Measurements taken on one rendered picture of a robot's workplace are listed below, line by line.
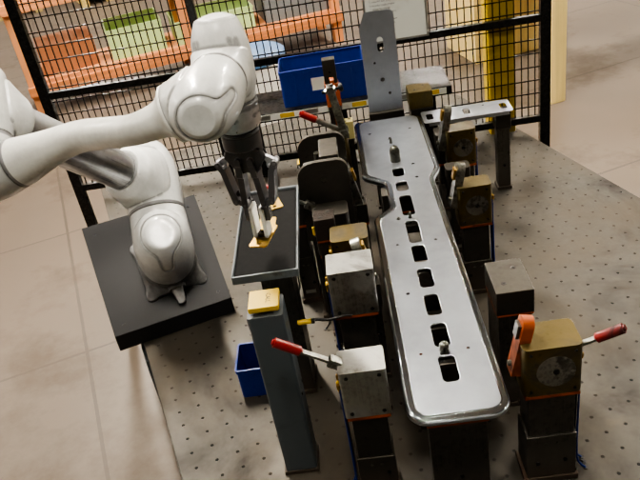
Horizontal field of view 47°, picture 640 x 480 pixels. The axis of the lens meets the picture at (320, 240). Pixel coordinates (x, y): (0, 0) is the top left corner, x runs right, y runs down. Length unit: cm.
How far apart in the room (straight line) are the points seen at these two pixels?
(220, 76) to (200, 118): 8
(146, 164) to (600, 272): 129
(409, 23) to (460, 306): 142
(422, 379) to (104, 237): 117
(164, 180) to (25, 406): 156
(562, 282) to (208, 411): 103
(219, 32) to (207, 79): 15
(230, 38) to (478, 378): 76
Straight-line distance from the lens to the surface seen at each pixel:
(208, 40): 131
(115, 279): 223
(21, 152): 153
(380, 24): 249
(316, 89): 263
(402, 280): 170
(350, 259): 159
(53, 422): 321
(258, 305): 143
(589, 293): 215
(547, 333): 145
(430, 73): 278
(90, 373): 337
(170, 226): 197
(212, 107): 115
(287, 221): 167
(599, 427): 178
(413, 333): 155
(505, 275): 164
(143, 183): 202
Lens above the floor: 199
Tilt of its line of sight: 32 degrees down
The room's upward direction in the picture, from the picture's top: 10 degrees counter-clockwise
